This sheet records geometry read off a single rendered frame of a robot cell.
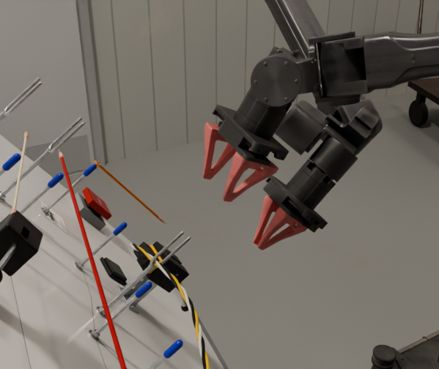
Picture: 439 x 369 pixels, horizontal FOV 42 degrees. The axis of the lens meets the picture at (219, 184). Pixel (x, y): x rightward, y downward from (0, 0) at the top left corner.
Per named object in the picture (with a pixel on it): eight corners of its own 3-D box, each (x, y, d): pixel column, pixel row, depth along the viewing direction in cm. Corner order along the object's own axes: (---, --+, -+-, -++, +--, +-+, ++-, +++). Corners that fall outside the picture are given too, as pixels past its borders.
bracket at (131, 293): (138, 313, 82) (163, 290, 82) (128, 308, 81) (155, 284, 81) (125, 291, 85) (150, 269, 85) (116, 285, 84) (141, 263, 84)
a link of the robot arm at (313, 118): (384, 116, 89) (356, 144, 96) (326, 68, 90) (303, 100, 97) (348, 161, 83) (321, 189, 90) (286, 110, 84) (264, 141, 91)
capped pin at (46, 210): (50, 216, 83) (105, 165, 83) (44, 214, 81) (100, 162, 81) (44, 209, 83) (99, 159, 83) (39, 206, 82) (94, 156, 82)
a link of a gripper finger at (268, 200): (260, 257, 85) (302, 209, 84) (235, 228, 90) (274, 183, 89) (283, 269, 90) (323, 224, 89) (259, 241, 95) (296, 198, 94)
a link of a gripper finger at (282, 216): (255, 251, 86) (296, 203, 85) (231, 223, 91) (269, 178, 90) (278, 263, 91) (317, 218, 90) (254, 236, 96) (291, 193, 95)
